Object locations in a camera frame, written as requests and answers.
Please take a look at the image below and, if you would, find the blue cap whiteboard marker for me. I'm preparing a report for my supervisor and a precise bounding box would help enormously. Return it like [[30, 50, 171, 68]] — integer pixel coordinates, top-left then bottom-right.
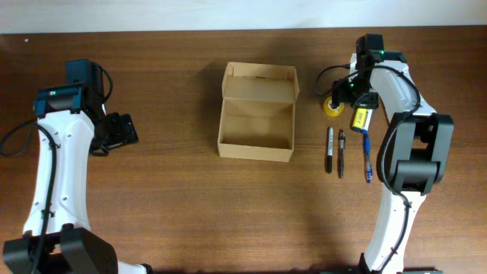
[[363, 109, 374, 132]]

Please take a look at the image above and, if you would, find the yellow highlighter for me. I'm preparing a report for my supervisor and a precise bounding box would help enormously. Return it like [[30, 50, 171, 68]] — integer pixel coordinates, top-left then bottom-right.
[[352, 108, 368, 132]]

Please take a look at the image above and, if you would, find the yellow tape roll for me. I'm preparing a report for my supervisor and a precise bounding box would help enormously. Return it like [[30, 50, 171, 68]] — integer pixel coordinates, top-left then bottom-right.
[[323, 97, 345, 117]]

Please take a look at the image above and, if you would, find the brown cardboard box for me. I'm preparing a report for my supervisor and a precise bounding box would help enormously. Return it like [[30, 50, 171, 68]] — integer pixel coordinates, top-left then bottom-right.
[[218, 62, 300, 162]]

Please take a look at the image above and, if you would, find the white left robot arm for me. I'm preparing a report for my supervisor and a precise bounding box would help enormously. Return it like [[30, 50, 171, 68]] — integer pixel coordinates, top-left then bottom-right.
[[2, 59, 153, 273]]

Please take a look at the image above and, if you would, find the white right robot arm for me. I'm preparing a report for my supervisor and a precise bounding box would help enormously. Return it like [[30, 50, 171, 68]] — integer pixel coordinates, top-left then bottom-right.
[[323, 33, 454, 273]]

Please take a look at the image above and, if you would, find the black sharpie marker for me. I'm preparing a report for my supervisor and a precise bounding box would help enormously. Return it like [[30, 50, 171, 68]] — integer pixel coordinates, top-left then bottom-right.
[[326, 127, 333, 174]]

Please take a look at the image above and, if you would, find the black pen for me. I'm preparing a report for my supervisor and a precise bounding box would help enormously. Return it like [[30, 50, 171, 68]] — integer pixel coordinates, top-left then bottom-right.
[[339, 129, 345, 179]]

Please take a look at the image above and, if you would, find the blue pen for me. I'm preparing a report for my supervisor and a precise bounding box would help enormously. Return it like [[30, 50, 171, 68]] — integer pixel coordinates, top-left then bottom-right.
[[363, 131, 373, 183]]

